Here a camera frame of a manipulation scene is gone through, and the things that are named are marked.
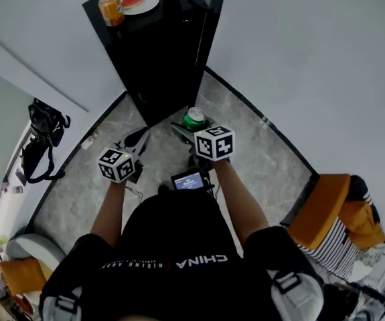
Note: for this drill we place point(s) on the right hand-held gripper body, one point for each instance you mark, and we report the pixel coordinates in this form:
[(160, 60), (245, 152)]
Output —
[(214, 144)]

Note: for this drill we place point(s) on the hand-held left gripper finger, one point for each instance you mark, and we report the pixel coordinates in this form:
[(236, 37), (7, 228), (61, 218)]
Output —
[(135, 137), (145, 142)]

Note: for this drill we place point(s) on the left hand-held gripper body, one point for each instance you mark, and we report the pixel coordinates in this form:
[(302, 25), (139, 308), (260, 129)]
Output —
[(116, 166)]

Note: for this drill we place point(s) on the green soda can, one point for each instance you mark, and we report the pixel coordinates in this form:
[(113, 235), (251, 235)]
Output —
[(193, 120)]

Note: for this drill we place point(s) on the black mini fridge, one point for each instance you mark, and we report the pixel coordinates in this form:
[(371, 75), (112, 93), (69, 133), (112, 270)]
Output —
[(162, 65)]

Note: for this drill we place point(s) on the orange soda can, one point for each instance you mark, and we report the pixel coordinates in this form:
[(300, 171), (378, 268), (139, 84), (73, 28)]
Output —
[(112, 10)]

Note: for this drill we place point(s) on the person's left forearm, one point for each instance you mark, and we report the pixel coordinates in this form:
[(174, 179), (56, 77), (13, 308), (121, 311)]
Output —
[(110, 212)]

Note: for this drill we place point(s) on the person's right forearm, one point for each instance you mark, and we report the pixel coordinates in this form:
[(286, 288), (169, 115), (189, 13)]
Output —
[(239, 202)]

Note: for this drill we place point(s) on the black shoulder bag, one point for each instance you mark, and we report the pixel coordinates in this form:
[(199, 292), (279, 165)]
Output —
[(35, 159)]

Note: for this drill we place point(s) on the white floor socket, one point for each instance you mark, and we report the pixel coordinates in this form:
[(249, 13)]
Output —
[(87, 143)]

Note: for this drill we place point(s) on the chest-mounted screen device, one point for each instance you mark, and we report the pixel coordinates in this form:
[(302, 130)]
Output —
[(189, 181)]

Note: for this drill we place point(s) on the person's black shoe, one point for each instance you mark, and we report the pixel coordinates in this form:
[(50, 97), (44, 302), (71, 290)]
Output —
[(164, 189)]

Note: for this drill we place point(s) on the black hanging backpack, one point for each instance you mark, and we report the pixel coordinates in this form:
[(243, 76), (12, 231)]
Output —
[(46, 122)]

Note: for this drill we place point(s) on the small clear bottle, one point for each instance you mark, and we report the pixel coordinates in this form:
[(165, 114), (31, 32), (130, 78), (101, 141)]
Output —
[(18, 189)]

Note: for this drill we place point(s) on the white round armchair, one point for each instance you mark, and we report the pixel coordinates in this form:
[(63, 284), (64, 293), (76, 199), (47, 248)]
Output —
[(35, 246)]

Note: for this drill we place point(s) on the person's black shirt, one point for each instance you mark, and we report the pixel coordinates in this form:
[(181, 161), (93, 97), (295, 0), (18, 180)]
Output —
[(178, 279)]

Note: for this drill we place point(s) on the white plate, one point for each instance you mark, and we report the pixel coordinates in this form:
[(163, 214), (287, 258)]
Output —
[(147, 3)]

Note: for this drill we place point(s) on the orange cushion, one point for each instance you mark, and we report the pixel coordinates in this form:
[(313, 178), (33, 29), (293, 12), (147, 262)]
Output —
[(21, 276)]

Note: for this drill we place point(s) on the orange jacket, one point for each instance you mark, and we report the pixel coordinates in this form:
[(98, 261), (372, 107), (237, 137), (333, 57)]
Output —
[(363, 222)]

